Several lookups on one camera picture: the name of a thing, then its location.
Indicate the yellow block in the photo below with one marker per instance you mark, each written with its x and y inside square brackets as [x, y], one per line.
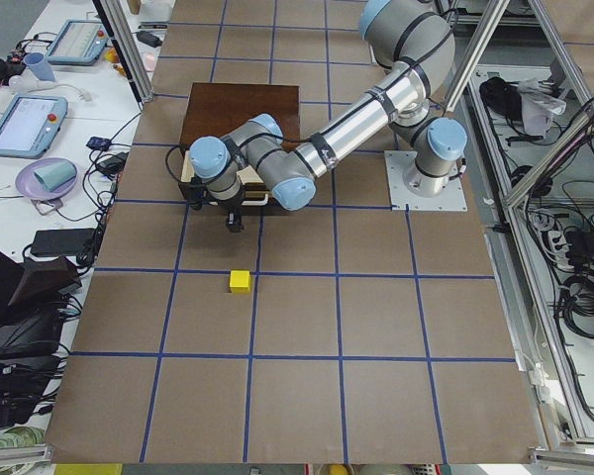
[240, 281]

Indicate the lower teach pendant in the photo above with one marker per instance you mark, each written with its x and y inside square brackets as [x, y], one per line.
[30, 124]

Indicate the dark wooden drawer cabinet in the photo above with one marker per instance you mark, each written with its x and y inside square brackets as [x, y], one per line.
[215, 109]

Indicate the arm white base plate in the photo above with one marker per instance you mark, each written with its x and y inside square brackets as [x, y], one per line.
[411, 190]

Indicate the teal cup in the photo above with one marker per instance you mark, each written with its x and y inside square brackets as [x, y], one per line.
[55, 174]

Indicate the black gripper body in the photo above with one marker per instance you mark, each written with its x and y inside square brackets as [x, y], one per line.
[232, 207]

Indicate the light wood drawer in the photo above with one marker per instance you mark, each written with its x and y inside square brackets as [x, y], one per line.
[216, 165]

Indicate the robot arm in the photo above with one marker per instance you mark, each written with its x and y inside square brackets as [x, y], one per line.
[416, 46]

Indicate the aluminium frame post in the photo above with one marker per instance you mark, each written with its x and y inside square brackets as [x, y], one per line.
[115, 23]

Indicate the black power adapter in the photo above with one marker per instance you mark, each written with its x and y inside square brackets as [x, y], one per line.
[61, 242]

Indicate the blue cup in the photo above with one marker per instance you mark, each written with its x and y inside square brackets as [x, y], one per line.
[38, 64]

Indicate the upper teach pendant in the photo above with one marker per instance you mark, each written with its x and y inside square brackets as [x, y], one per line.
[79, 42]

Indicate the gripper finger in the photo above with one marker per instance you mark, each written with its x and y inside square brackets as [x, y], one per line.
[234, 222]
[196, 199]

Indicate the purple plate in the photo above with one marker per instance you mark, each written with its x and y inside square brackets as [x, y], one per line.
[27, 184]

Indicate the teach pendant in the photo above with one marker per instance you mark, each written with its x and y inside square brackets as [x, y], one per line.
[30, 124]
[79, 42]

